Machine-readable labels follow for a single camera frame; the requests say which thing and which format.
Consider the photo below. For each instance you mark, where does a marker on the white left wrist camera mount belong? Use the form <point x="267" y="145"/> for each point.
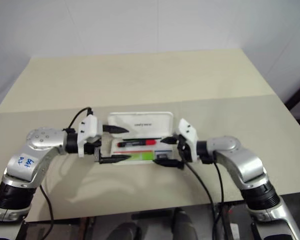
<point x="90" y="126"/>

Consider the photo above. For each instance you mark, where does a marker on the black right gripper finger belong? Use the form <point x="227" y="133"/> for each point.
<point x="170" y="163"/>
<point x="169" y="141"/>

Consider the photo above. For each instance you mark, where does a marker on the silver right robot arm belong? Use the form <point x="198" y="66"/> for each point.
<point x="240" y="155"/>

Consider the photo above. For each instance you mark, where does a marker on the small dark rounded shape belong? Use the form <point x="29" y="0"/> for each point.
<point x="126" y="231"/>

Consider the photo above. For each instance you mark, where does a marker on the white hard pencil case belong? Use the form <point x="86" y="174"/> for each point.
<point x="140" y="122"/>

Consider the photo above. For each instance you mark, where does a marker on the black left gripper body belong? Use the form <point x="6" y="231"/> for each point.
<point x="92" y="147"/>

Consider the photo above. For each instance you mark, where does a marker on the large dark rounded shape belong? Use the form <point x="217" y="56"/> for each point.
<point x="188" y="225"/>

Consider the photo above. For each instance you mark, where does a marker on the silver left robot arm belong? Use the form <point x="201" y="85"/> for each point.
<point x="42" y="140"/>

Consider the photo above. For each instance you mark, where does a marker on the red marker with black label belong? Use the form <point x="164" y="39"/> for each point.
<point x="135" y="143"/>

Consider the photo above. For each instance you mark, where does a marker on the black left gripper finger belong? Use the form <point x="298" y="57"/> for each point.
<point x="115" y="129"/>
<point x="115" y="159"/>

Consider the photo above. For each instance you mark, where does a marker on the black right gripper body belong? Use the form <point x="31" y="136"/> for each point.
<point x="184" y="150"/>

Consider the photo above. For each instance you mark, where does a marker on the green rectangular eraser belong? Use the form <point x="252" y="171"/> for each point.
<point x="146" y="155"/>

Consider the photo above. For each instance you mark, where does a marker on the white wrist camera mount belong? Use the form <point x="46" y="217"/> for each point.
<point x="188" y="132"/>
<point x="90" y="126"/>

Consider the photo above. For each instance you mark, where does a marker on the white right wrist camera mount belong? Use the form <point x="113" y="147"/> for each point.
<point x="188" y="132"/>

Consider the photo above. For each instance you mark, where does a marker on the brown table frame leg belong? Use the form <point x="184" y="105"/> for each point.
<point x="227" y="222"/>

